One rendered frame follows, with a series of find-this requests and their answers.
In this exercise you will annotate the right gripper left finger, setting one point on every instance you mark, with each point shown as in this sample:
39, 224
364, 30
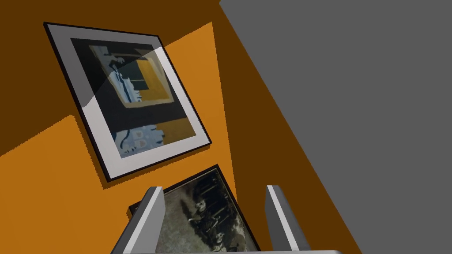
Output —
144, 225

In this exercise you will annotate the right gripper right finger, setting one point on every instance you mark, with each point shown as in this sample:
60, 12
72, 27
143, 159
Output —
282, 222

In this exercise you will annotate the dark sepia framed picture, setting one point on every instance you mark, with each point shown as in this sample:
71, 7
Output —
204, 218

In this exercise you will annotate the white-matted abstract framed picture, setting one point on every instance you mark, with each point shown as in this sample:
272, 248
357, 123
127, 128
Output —
129, 98

